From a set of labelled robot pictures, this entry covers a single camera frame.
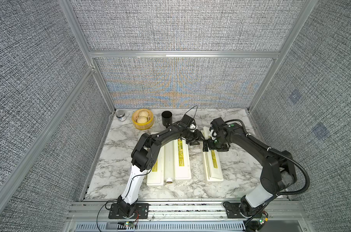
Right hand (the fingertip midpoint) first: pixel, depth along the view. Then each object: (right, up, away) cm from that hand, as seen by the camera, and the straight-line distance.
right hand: (210, 146), depth 86 cm
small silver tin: (-61, +19, +24) cm, 69 cm away
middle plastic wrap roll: (-24, -9, 0) cm, 26 cm away
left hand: (-1, +3, +4) cm, 5 cm away
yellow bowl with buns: (-44, +17, +20) cm, 51 cm away
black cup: (-27, +18, +20) cm, 38 cm away
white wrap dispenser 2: (-17, -11, -6) cm, 21 cm away
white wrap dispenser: (0, -7, -6) cm, 10 cm away
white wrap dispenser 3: (-31, -15, -8) cm, 36 cm away
